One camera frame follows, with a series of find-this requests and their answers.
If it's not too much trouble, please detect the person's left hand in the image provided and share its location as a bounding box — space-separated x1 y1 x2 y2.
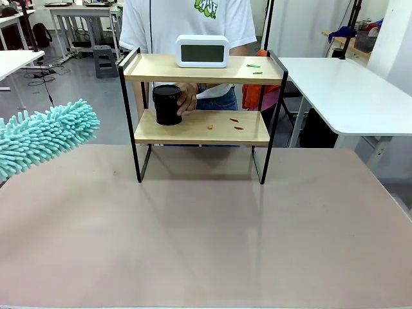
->
176 82 199 117

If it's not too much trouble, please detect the black mesh pen cup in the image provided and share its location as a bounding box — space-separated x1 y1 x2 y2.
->
152 84 183 126

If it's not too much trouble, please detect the teal microfiber duster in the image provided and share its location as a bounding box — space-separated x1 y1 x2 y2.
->
0 98 101 183

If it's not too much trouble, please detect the white digital alarm clock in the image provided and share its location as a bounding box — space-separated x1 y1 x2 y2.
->
175 34 230 69

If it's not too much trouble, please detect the orange cloth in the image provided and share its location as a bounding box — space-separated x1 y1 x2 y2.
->
241 49 285 111

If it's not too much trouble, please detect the person in white T-shirt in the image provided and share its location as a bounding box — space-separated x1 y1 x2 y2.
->
118 0 258 112

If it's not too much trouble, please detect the pink cloth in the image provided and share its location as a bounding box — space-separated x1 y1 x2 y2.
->
261 89 279 113

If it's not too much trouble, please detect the grey plastic step stool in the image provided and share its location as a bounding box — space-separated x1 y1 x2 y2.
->
93 44 120 79

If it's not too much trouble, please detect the black chair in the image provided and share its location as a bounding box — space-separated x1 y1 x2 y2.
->
279 80 304 130

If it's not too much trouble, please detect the thin black pole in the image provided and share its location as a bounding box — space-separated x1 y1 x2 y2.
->
263 0 276 53

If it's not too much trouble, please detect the black box under table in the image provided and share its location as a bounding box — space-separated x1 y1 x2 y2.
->
299 108 339 149

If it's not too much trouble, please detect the large white table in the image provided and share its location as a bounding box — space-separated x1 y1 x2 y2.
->
277 57 412 149

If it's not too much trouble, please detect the wooden workbench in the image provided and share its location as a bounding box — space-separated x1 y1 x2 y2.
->
321 30 371 61

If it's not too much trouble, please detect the black backpack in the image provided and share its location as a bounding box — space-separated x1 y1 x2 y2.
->
32 23 53 49

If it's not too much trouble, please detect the blue cloth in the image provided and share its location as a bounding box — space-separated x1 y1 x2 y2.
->
328 26 358 43

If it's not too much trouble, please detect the black stand pole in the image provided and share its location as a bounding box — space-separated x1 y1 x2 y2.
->
19 0 41 53

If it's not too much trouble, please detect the small white table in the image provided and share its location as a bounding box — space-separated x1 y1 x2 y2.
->
0 50 46 111

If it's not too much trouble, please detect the black tripod pole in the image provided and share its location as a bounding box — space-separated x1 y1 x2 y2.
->
340 0 363 61

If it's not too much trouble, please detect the wooden two-tier shelf black frame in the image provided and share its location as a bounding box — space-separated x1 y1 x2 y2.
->
117 46 289 185

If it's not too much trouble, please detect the grey metal frame desk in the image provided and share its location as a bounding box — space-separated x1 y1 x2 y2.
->
44 3 125 62

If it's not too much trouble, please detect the black floor cable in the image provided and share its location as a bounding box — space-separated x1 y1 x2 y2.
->
27 62 58 108

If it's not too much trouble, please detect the wire mesh basket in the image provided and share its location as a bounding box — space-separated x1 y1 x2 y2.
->
355 30 378 53

